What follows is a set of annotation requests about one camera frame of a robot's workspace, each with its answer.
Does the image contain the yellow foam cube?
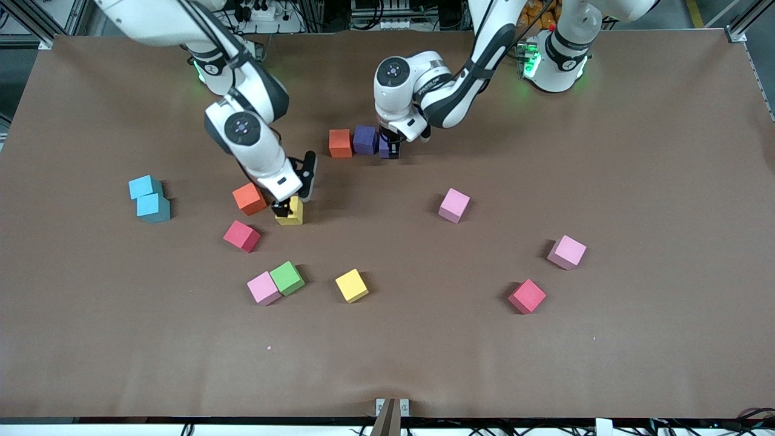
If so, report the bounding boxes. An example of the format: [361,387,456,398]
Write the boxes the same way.
[335,269,370,304]
[275,197,304,226]

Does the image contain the orange foam cube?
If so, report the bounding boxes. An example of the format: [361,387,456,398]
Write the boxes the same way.
[329,129,353,159]
[232,182,268,217]

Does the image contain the red foam cube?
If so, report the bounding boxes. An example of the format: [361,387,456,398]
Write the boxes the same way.
[508,279,547,315]
[223,220,262,254]

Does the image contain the pink foam cube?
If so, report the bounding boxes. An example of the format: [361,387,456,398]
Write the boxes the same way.
[547,235,587,271]
[438,188,471,225]
[246,271,283,306]

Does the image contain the green foam cube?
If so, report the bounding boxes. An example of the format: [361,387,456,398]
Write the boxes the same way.
[269,260,306,297]

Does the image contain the cyan foam cube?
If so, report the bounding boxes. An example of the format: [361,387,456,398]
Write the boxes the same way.
[136,193,171,223]
[128,175,164,200]

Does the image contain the pile of orange items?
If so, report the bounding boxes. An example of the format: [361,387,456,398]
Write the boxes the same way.
[518,0,561,33]

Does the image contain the table cover sheet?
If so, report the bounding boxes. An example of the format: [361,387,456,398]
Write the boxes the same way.
[0,29,775,420]

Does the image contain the camera mount pole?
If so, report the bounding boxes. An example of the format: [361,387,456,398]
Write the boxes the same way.
[369,398,397,436]

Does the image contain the aluminium frame profile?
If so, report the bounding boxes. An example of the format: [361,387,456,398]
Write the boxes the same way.
[724,0,775,44]
[0,0,91,50]

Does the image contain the black cable bundle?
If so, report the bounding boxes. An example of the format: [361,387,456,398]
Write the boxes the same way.
[717,407,775,434]

